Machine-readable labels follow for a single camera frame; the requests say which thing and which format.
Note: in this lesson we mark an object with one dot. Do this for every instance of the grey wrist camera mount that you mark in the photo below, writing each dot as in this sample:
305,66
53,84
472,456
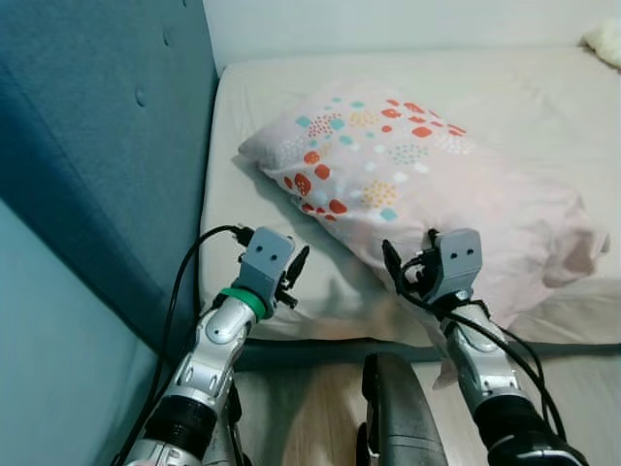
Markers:
461,257
264,257

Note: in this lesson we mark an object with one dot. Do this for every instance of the pink dotted pillow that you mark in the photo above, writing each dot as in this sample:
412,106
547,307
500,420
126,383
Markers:
417,175

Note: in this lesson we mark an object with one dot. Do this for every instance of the beige sheeted mattress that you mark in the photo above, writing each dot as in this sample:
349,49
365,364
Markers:
524,107

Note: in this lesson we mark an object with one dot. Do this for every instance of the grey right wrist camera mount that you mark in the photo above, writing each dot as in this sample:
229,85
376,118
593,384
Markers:
461,257

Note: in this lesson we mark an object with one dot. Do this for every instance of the grey robot leg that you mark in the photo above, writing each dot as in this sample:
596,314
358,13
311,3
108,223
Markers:
228,432
403,417

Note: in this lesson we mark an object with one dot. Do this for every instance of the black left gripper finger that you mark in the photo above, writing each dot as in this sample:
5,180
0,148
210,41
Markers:
298,267

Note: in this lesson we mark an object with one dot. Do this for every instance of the dark blue bed base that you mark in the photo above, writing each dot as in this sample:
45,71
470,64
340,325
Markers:
320,354

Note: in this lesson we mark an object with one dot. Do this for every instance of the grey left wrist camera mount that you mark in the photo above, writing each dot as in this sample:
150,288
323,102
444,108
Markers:
264,257

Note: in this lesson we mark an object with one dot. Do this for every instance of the blue upholstered headboard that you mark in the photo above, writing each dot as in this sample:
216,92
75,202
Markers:
97,116

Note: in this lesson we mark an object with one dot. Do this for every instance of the grey right robot leg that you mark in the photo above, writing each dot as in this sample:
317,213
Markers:
403,417

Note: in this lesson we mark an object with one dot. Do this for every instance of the grey left robot leg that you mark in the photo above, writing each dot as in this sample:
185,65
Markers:
228,432

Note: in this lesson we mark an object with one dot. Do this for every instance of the cream cartoon print blanket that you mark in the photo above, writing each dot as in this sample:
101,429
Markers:
606,44

